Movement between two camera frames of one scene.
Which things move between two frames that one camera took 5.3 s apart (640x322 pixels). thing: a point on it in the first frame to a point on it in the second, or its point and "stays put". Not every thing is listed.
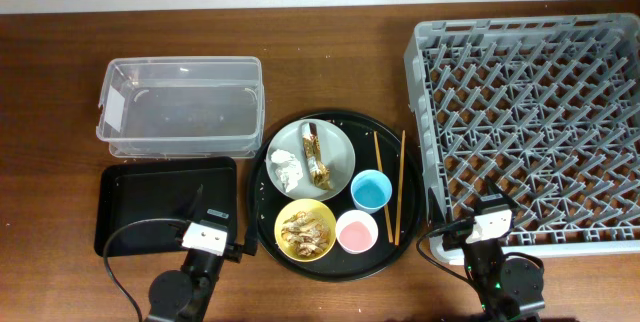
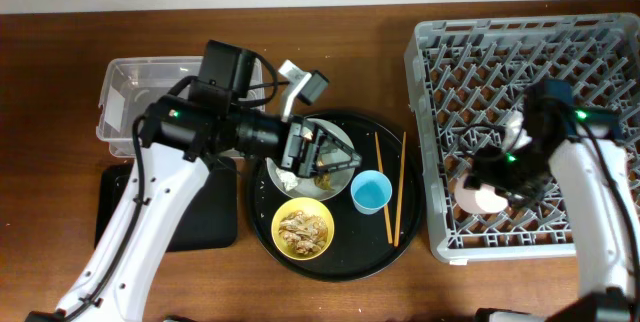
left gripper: [233, 251] to [300, 158]
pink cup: [356, 231] to [486, 200]
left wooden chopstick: [389, 230] stays put
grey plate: [337, 150] stays put
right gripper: [435, 216] to [484, 168]
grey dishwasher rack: [548, 106] stays put
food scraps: [306, 233] stays put
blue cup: [370, 190] stays put
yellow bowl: [305, 230] stays put
